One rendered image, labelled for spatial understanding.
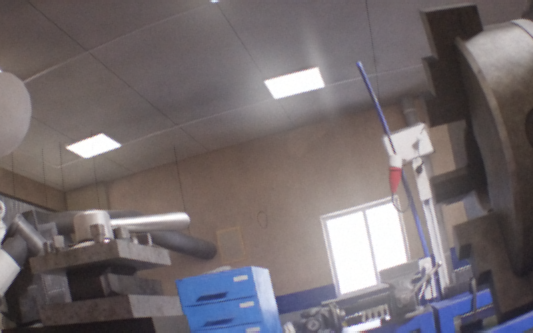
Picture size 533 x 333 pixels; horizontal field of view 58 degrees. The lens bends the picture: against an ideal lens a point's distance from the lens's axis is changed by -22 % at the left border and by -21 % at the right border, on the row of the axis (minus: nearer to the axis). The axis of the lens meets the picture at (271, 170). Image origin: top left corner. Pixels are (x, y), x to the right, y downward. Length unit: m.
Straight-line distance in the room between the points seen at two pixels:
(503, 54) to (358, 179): 7.29
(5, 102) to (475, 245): 4.18
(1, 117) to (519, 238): 4.22
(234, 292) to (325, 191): 5.31
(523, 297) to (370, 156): 7.35
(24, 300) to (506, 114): 1.54
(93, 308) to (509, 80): 0.55
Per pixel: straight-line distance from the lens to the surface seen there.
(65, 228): 6.14
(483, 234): 0.44
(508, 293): 0.42
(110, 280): 0.65
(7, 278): 1.57
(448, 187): 0.54
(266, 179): 7.84
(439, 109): 0.46
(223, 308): 2.49
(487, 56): 0.42
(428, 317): 2.22
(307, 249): 7.63
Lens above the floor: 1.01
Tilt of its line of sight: 14 degrees up
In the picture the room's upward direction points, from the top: 12 degrees counter-clockwise
